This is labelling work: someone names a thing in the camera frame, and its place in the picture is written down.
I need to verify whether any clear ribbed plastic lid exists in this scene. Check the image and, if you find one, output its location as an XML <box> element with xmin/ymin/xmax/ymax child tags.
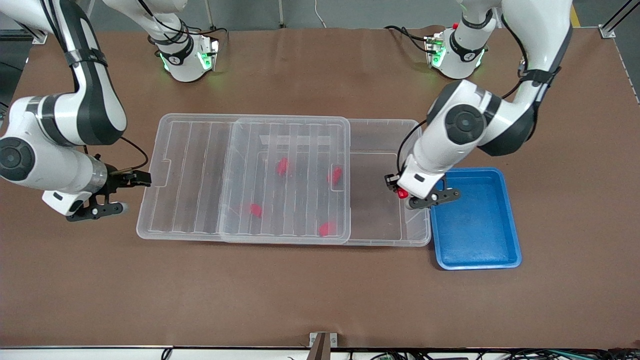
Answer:
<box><xmin>136</xmin><ymin>113</ymin><xmax>352</xmax><ymax>245</ymax></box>

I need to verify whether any clear plastic storage box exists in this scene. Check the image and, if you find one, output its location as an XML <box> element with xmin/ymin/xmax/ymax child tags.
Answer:
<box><xmin>220</xmin><ymin>116</ymin><xmax>432</xmax><ymax>247</ymax></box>

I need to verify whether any blue plastic tray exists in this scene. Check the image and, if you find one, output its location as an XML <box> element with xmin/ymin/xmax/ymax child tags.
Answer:
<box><xmin>430</xmin><ymin>167</ymin><xmax>523</xmax><ymax>271</ymax></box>

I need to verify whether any black left base cable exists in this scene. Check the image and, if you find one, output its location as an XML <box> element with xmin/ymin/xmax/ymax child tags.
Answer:
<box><xmin>383</xmin><ymin>25</ymin><xmax>434</xmax><ymax>55</ymax></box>

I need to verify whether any aluminium frame profile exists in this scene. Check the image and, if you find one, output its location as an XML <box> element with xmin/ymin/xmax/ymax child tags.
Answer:
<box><xmin>599</xmin><ymin>0</ymin><xmax>640</xmax><ymax>39</ymax></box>
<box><xmin>0</xmin><ymin>20</ymin><xmax>49</xmax><ymax>45</ymax></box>

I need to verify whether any metal table edge bracket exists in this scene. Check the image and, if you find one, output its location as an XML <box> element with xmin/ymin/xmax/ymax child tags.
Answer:
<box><xmin>309</xmin><ymin>332</ymin><xmax>339</xmax><ymax>360</ymax></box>

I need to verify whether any black cable bundle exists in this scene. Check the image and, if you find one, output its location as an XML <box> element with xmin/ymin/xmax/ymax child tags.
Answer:
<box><xmin>345</xmin><ymin>348</ymin><xmax>640</xmax><ymax>360</ymax></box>

